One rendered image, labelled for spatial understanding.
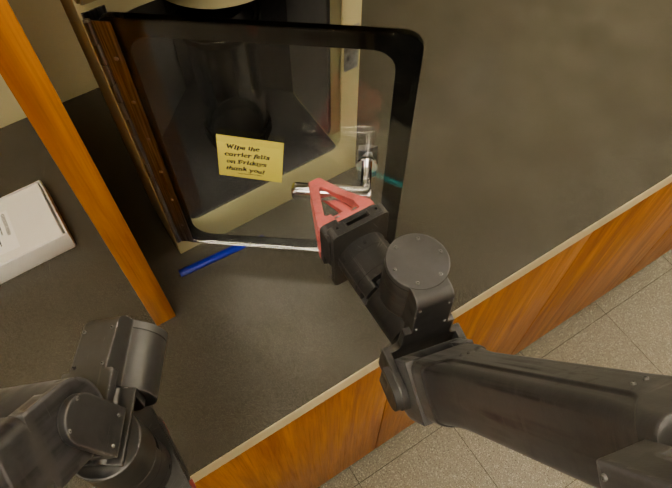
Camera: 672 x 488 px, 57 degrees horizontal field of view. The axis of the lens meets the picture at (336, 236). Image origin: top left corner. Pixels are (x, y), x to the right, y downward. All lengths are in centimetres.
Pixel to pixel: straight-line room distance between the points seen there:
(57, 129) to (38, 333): 45
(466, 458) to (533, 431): 145
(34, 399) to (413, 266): 30
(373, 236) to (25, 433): 36
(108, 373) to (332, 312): 46
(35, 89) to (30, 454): 28
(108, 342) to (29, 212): 55
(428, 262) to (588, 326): 155
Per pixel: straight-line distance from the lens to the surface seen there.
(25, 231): 104
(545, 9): 139
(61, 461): 46
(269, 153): 72
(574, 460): 37
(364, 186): 69
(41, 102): 58
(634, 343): 210
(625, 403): 32
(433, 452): 183
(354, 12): 82
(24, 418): 44
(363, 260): 62
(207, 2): 73
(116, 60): 67
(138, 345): 54
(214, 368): 89
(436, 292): 53
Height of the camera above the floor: 177
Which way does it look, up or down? 59 degrees down
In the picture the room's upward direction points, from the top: straight up
